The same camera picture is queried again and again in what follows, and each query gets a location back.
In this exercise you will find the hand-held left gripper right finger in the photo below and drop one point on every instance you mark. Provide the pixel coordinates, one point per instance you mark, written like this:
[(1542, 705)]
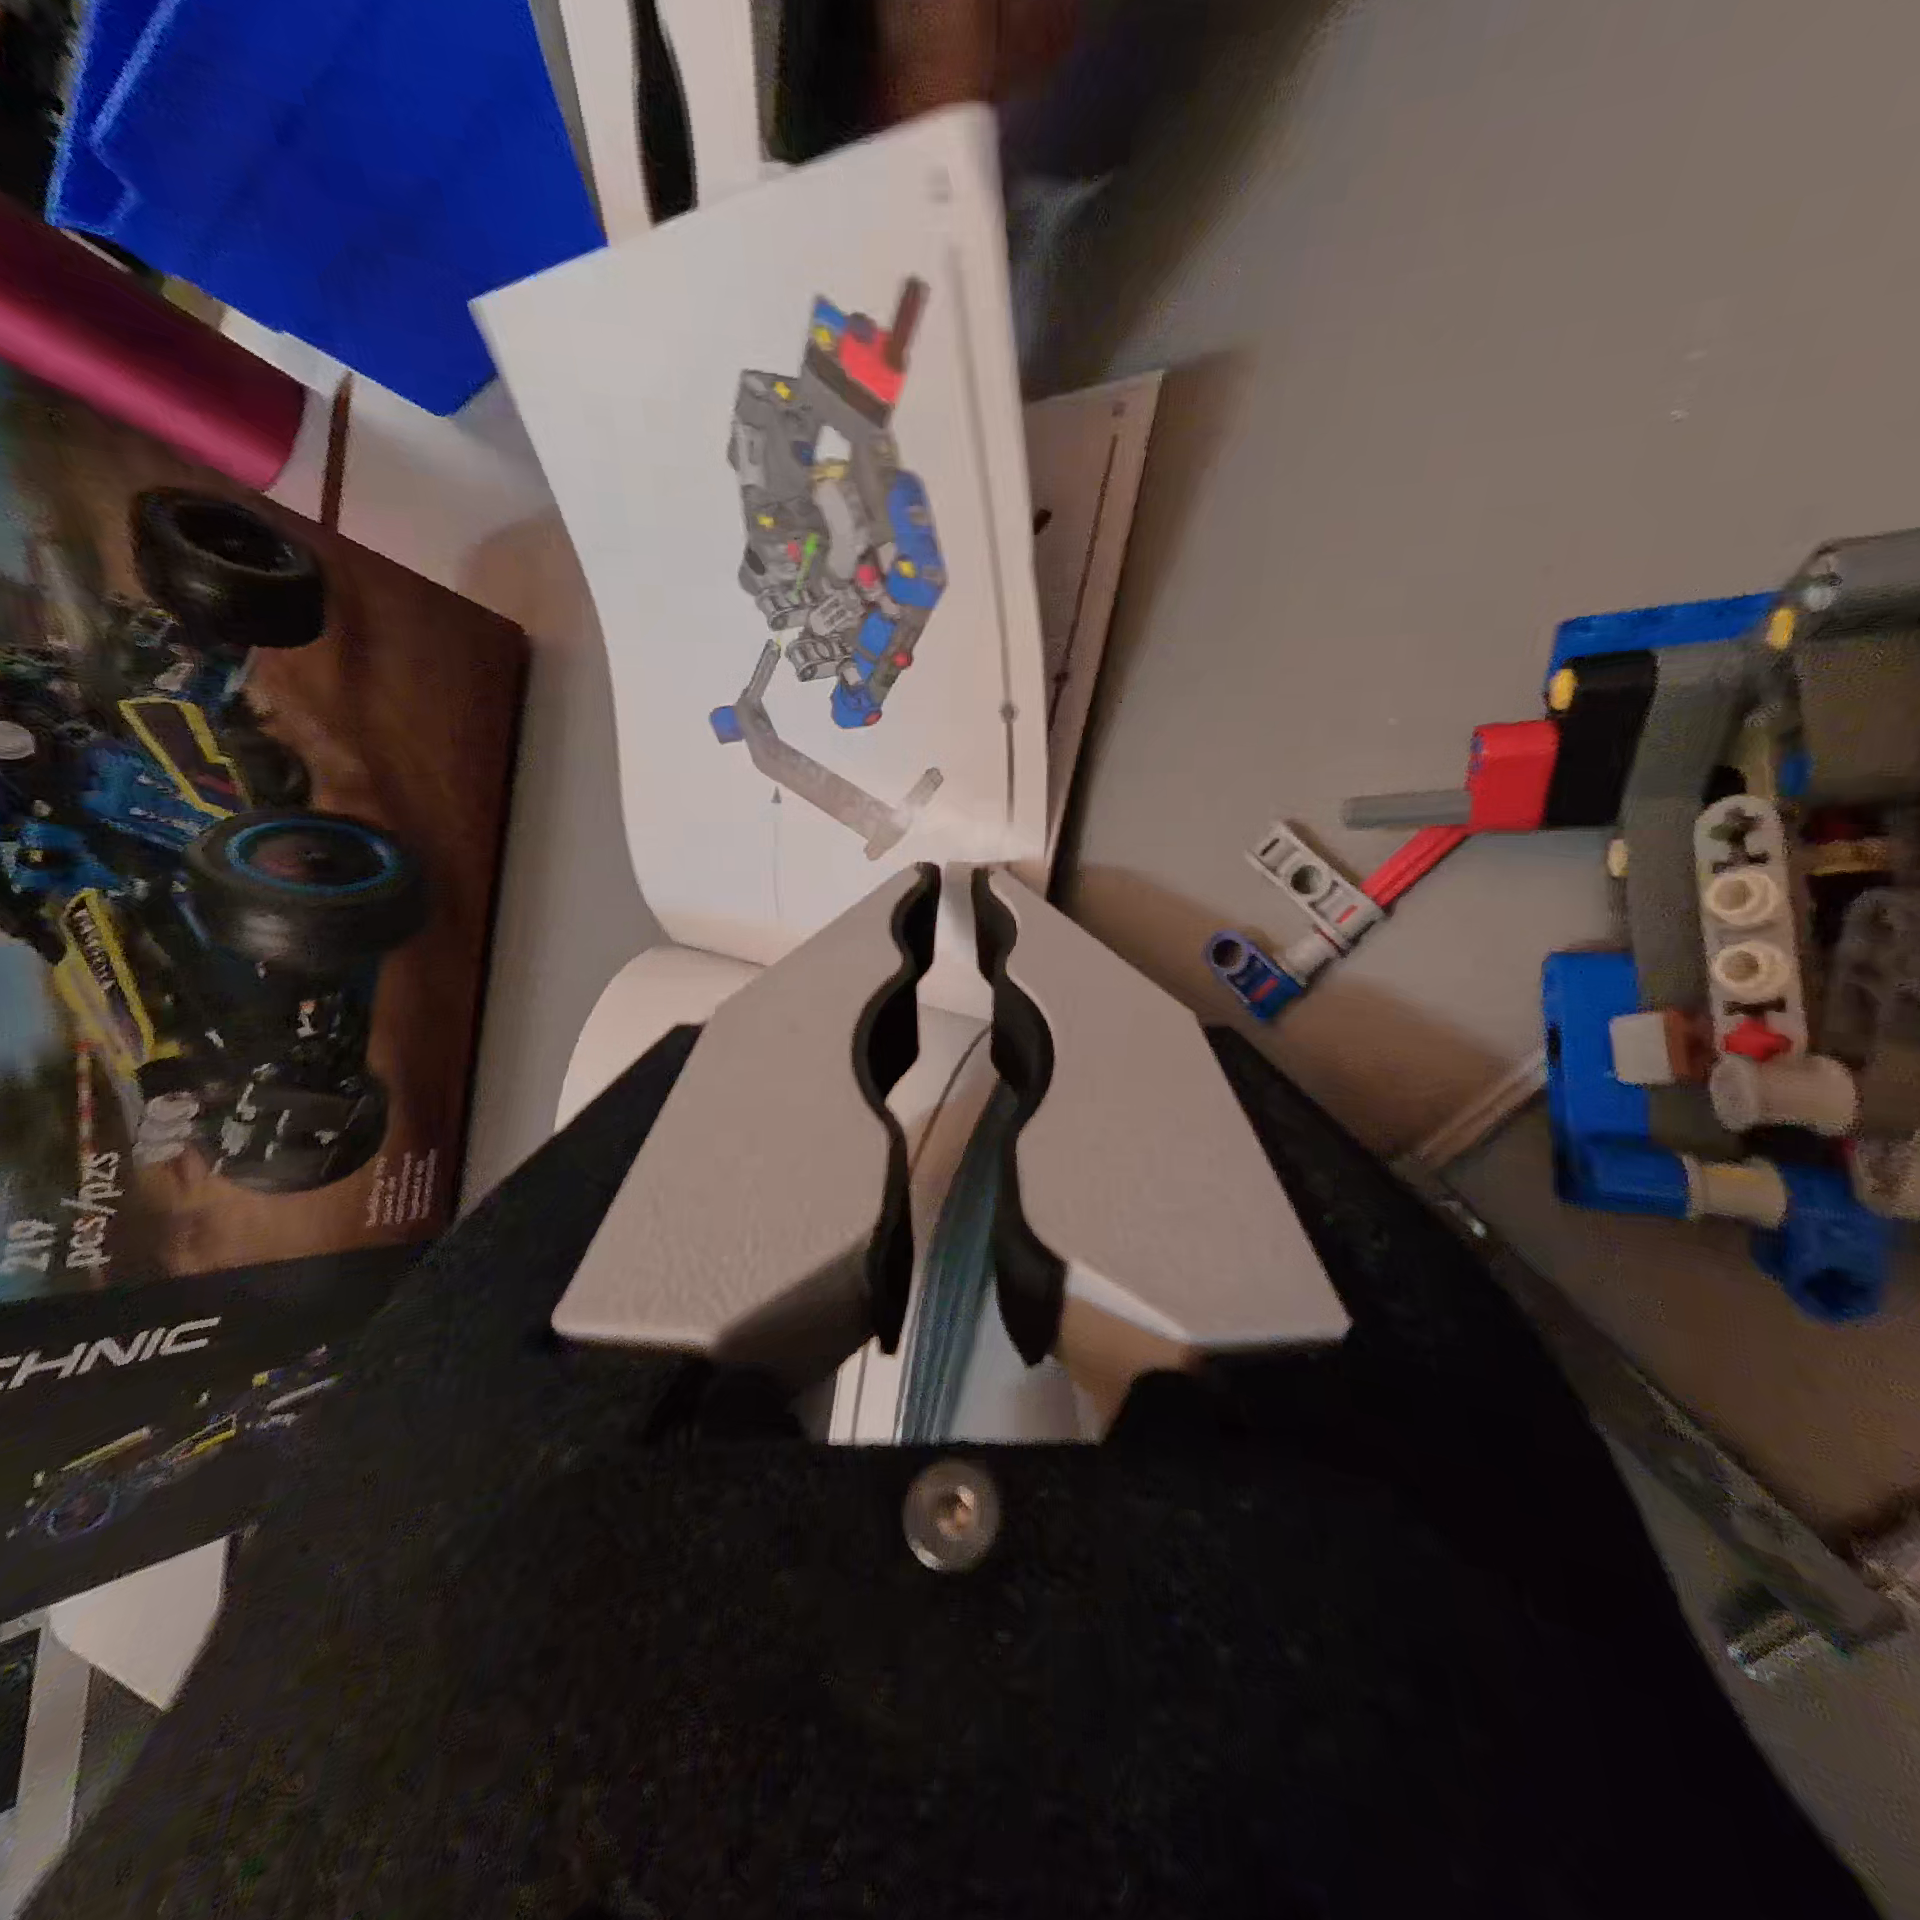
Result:
[(1185, 1201)]

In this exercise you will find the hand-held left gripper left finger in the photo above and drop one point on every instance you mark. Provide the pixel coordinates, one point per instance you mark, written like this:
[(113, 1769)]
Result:
[(721, 1201)]

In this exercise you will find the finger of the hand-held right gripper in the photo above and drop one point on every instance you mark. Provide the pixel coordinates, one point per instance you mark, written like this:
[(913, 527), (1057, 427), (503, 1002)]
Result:
[(728, 77), (600, 89)]

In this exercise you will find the red lego axle with connectors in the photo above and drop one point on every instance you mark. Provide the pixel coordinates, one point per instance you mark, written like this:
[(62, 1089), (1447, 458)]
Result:
[(1320, 909)]

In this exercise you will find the grey lego beam with axles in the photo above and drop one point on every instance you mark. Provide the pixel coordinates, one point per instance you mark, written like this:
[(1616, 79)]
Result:
[(1650, 1411)]

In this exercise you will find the lego instruction booklet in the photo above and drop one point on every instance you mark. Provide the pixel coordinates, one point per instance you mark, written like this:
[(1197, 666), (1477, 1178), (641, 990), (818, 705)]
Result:
[(750, 599)]

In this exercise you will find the partly built lego buggy model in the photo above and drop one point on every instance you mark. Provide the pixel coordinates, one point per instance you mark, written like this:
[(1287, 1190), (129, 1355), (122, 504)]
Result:
[(1725, 930)]

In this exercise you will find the lego set box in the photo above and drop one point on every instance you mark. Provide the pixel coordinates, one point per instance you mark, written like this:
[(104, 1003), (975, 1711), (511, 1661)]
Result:
[(224, 902)]

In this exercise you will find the blue plastic storage bin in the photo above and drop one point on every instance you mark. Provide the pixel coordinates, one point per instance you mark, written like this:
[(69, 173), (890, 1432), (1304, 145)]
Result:
[(329, 166)]

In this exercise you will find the maroon drinking bottle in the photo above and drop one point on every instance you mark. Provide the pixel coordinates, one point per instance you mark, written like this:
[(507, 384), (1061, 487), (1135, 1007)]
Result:
[(135, 346)]

